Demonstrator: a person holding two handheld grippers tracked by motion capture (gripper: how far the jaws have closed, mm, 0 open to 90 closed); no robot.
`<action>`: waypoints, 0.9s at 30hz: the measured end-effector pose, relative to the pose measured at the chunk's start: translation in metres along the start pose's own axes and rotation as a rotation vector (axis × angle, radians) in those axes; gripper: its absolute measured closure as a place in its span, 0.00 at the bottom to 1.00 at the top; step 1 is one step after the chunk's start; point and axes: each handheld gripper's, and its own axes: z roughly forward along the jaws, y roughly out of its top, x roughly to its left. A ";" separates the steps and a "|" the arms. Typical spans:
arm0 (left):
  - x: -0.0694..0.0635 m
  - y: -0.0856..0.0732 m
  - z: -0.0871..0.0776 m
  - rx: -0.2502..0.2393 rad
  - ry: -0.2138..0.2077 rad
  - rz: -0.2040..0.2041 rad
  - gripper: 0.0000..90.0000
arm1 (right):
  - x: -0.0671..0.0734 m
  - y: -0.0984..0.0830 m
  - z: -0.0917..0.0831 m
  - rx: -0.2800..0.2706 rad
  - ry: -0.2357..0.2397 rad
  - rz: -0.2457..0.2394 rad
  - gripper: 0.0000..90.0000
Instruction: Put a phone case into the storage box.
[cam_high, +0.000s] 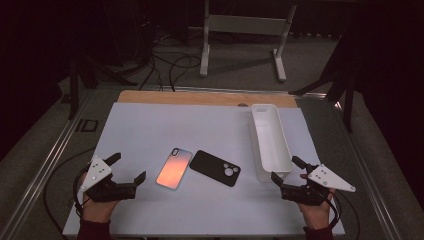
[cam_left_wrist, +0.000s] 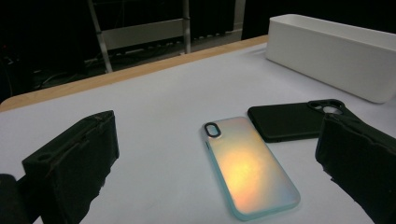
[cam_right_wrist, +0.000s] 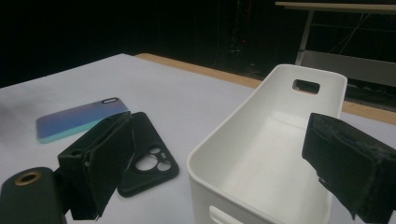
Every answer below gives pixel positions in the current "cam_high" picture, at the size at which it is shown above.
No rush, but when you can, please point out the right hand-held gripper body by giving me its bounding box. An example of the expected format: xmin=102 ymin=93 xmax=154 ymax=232
xmin=280 ymin=163 xmax=357 ymax=207

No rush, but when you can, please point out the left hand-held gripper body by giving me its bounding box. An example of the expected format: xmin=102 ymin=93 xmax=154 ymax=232
xmin=78 ymin=155 xmax=138 ymax=203

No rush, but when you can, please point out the white plastic bin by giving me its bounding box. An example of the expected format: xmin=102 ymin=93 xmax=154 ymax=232
xmin=249 ymin=103 xmax=294 ymax=183

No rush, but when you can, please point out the black phone case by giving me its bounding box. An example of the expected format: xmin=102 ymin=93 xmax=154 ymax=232
xmin=188 ymin=149 xmax=242 ymax=188

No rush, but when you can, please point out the person's left hand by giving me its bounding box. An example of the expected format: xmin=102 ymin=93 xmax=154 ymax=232
xmin=80 ymin=193 xmax=119 ymax=224

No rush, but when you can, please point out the person's right hand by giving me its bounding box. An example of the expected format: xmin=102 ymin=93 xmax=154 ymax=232
xmin=298 ymin=189 xmax=336 ymax=231

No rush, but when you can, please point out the black floor tape mark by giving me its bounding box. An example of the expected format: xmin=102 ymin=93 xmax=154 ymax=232
xmin=74 ymin=118 xmax=100 ymax=133

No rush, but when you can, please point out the white table mat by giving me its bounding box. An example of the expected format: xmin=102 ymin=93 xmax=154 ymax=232
xmin=62 ymin=102 xmax=346 ymax=238

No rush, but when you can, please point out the black metal stand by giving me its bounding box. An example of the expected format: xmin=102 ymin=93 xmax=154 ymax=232
xmin=289 ymin=19 xmax=360 ymax=134
xmin=68 ymin=49 xmax=138 ymax=121

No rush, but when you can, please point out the left hand-held gripper cable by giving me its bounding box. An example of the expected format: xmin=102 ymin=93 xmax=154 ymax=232
xmin=72 ymin=164 xmax=93 ymax=218

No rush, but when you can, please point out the hand-held gripper cable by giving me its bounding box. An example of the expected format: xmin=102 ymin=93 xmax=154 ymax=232
xmin=72 ymin=164 xmax=93 ymax=218
xmin=324 ymin=191 xmax=342 ymax=232

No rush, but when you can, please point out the right hand-held gripper cable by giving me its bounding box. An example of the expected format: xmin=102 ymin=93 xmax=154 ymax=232
xmin=324 ymin=191 xmax=342 ymax=232

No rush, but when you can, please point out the aluminium floor rail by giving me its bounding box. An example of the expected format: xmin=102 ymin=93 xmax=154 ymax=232
xmin=333 ymin=99 xmax=403 ymax=240
xmin=0 ymin=89 xmax=96 ymax=240

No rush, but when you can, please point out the black floor cable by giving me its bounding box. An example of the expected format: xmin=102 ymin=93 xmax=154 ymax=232
xmin=43 ymin=146 xmax=98 ymax=236
xmin=336 ymin=190 xmax=362 ymax=240

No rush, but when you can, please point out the tangle of black floor cables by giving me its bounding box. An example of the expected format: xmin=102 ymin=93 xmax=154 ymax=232
xmin=138 ymin=31 xmax=203 ymax=93

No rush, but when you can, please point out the white metal desk frame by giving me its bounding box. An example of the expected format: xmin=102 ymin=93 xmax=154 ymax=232
xmin=188 ymin=0 xmax=298 ymax=83

